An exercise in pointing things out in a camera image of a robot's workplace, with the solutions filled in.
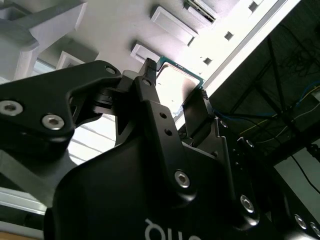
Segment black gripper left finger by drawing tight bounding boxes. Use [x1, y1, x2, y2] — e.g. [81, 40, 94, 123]
[0, 57, 199, 206]

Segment CPU with silver top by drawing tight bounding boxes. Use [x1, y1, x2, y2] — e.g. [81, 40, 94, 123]
[155, 55, 206, 118]

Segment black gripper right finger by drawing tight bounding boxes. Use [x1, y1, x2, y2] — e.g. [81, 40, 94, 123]
[183, 87, 287, 231]

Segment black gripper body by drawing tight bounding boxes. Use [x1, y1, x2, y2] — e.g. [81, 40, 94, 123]
[43, 136, 287, 240]

